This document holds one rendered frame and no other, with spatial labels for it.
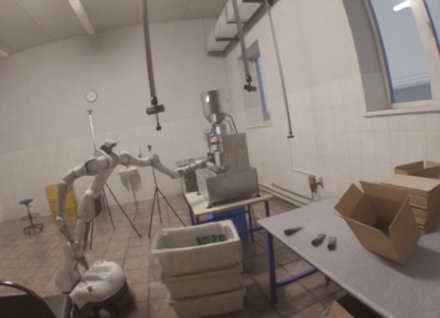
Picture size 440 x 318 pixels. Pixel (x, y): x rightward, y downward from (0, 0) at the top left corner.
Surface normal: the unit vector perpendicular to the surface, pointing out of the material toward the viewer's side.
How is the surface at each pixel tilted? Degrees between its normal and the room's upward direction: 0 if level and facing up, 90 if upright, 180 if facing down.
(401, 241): 90
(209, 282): 96
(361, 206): 90
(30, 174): 90
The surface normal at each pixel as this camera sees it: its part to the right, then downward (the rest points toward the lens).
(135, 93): 0.25, 0.05
